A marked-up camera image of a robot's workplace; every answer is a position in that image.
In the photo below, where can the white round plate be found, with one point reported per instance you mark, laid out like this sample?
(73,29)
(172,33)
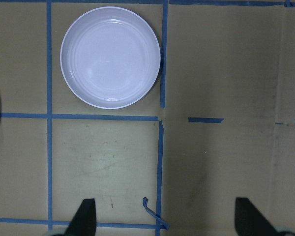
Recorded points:
(110,57)

